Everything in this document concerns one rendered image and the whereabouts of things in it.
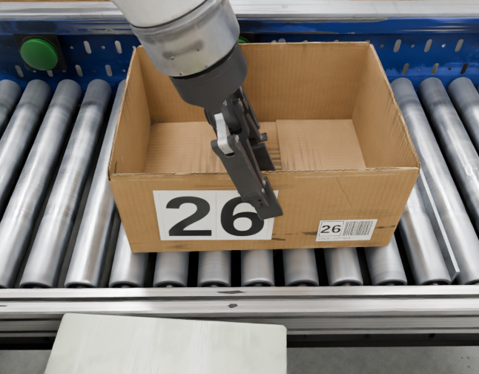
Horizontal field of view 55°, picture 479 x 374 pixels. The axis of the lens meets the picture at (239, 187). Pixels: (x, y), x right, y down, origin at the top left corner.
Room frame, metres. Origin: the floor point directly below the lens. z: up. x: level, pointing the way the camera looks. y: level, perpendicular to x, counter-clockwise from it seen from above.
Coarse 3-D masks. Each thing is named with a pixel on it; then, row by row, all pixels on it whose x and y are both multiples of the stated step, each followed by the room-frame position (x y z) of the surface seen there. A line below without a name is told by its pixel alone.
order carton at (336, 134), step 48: (240, 48) 0.67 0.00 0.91; (288, 48) 0.68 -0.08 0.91; (336, 48) 0.68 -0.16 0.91; (144, 96) 0.65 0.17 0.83; (288, 96) 0.68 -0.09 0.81; (336, 96) 0.68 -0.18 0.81; (384, 96) 0.56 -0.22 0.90; (144, 144) 0.58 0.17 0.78; (192, 144) 0.61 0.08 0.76; (288, 144) 0.60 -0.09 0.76; (336, 144) 0.61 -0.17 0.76; (384, 144) 0.51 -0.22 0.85; (144, 192) 0.38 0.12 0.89; (288, 192) 0.39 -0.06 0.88; (336, 192) 0.39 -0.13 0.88; (384, 192) 0.39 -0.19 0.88; (144, 240) 0.38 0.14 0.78; (192, 240) 0.38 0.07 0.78; (240, 240) 0.39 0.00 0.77; (288, 240) 0.39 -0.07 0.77; (336, 240) 0.39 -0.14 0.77; (384, 240) 0.39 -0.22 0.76
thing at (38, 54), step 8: (32, 40) 0.81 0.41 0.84; (40, 40) 0.81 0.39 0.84; (24, 48) 0.81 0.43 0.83; (32, 48) 0.81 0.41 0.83; (40, 48) 0.81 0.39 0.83; (48, 48) 0.81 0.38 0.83; (24, 56) 0.81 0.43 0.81; (32, 56) 0.81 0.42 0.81; (40, 56) 0.81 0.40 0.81; (48, 56) 0.81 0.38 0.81; (56, 56) 0.81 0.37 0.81; (32, 64) 0.81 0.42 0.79; (40, 64) 0.81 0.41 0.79; (48, 64) 0.81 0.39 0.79
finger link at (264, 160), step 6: (258, 144) 0.42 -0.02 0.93; (264, 144) 0.42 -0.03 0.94; (252, 150) 0.42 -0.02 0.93; (258, 150) 0.42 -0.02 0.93; (264, 150) 0.42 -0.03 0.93; (258, 156) 0.42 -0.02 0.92; (264, 156) 0.42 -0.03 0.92; (270, 156) 0.42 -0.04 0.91; (258, 162) 0.42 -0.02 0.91; (264, 162) 0.42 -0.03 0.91; (270, 162) 0.42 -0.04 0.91; (264, 168) 0.42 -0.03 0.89; (270, 168) 0.42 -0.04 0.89
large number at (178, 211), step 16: (160, 192) 0.38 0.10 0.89; (176, 192) 0.38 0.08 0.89; (192, 192) 0.38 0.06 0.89; (208, 192) 0.38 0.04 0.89; (224, 192) 0.38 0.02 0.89; (160, 208) 0.38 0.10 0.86; (176, 208) 0.38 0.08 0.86; (192, 208) 0.38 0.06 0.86; (208, 208) 0.38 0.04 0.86; (224, 208) 0.38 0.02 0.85; (240, 208) 0.38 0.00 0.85; (160, 224) 0.38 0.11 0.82; (176, 224) 0.38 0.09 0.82; (192, 224) 0.38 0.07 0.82; (208, 224) 0.38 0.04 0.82; (224, 224) 0.38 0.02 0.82; (240, 224) 0.38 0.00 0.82; (256, 224) 0.38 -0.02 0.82; (272, 224) 0.38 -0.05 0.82
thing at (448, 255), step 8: (424, 184) 0.52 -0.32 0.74; (424, 192) 0.51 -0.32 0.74; (424, 200) 0.50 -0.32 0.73; (432, 200) 0.49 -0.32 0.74; (432, 208) 0.47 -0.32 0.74; (432, 216) 0.46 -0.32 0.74; (432, 224) 0.45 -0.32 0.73; (440, 224) 0.44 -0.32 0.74; (440, 232) 0.42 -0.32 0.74; (440, 240) 0.41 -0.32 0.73; (448, 240) 0.41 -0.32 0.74; (440, 248) 0.41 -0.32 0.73; (448, 248) 0.39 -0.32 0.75; (448, 256) 0.38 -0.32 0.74; (448, 264) 0.37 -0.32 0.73; (456, 264) 0.36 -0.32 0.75; (456, 272) 0.35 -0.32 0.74
